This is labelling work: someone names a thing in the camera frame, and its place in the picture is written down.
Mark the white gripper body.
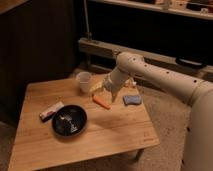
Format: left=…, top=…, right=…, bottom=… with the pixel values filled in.
left=103, top=67, right=130, bottom=93

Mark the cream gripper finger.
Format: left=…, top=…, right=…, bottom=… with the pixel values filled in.
left=111, top=92, right=118, bottom=103
left=89, top=82, right=104, bottom=94

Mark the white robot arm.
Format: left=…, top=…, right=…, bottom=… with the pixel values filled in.
left=90, top=52, right=213, bottom=171

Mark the black ceramic bowl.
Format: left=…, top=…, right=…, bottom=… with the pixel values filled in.
left=52, top=105, right=87, bottom=137

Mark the orange carrot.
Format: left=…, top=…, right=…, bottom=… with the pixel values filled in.
left=92, top=95, right=110, bottom=110

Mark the blue sponge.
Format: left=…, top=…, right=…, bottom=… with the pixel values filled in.
left=123, top=95, right=142, bottom=105

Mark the wooden beam ledge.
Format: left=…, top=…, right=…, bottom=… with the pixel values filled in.
left=78, top=37, right=213, bottom=83

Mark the wooden table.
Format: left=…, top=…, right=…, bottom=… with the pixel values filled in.
left=8, top=78, right=159, bottom=171

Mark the metal pole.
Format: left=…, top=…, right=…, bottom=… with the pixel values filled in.
left=83, top=0, right=92, bottom=41

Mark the black handle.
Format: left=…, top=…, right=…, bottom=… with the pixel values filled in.
left=175, top=58, right=207, bottom=70

